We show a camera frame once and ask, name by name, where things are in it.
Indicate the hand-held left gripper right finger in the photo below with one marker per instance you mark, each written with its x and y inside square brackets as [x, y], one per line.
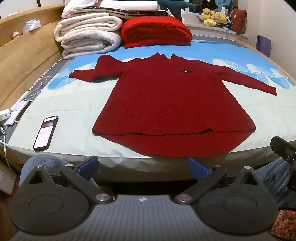
[196, 167]

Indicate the floral patterned cloth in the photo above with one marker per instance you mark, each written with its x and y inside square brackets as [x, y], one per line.
[285, 224]

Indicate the person's left leg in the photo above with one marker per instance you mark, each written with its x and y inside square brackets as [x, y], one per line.
[44, 161]

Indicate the cardboard box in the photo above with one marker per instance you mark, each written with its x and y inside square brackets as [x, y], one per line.
[5, 178]

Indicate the white windowsill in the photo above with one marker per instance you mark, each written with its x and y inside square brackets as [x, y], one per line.
[196, 25]

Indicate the teal plush toy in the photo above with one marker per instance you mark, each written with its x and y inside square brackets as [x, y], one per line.
[173, 5]

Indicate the folded red blanket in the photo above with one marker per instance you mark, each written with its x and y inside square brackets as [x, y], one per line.
[155, 30]

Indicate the person's leg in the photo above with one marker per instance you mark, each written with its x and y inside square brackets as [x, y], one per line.
[275, 176]
[44, 161]

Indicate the tissue packet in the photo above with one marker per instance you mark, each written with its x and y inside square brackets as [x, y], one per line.
[31, 26]

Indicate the yellow plush toy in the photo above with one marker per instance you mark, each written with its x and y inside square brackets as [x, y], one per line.
[210, 22]
[208, 14]
[220, 18]

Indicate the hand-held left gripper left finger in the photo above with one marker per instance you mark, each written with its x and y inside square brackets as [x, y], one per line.
[88, 166]

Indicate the white power strip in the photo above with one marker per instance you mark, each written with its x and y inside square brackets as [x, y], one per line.
[4, 114]

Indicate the white folded pillow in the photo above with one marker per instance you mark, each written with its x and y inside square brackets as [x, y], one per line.
[129, 5]

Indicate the white and pink folded blanket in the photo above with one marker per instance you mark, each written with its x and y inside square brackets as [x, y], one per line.
[76, 5]

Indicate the blue plush toy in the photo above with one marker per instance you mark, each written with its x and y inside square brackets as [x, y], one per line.
[223, 4]

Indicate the dark red knit sweater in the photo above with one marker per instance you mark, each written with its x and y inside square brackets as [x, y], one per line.
[171, 104]

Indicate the grey mattress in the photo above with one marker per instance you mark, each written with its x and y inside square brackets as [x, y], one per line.
[138, 170]

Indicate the dark red patterned cushion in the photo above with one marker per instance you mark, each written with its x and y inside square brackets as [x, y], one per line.
[239, 20]

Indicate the blue and white printed bedsheet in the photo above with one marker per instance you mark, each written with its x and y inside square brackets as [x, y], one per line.
[69, 111]

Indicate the person's right leg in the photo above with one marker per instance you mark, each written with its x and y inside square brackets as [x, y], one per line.
[275, 176]

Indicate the black smartphone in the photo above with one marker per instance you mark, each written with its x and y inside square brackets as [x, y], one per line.
[45, 133]

